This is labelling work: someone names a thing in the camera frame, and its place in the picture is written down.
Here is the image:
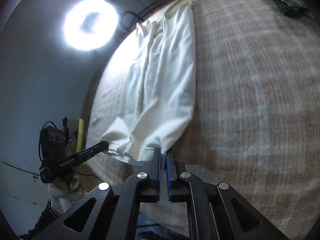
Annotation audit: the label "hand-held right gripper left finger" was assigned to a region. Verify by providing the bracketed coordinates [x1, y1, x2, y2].
[32, 147, 161, 240]

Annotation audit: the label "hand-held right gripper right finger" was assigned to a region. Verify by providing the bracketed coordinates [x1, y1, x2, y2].
[166, 150, 288, 240]

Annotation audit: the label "ring light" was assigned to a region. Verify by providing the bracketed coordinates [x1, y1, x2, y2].
[63, 0, 119, 52]

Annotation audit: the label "white pants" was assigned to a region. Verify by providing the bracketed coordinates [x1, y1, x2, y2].
[99, 0, 197, 167]

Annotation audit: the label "beige plaid blanket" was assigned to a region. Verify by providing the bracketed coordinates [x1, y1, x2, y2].
[85, 0, 317, 240]

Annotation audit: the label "dark green cloth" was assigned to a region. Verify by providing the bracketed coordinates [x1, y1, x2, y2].
[274, 0, 311, 17]

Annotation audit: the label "person's left hand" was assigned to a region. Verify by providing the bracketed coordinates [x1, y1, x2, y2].
[48, 173, 87, 212]

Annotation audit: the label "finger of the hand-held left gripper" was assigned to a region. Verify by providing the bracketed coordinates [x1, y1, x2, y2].
[77, 141, 109, 161]

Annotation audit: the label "black cable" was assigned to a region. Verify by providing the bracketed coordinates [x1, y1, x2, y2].
[121, 0, 192, 32]

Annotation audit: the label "yellow strip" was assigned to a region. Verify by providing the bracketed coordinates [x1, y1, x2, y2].
[77, 118, 85, 151]

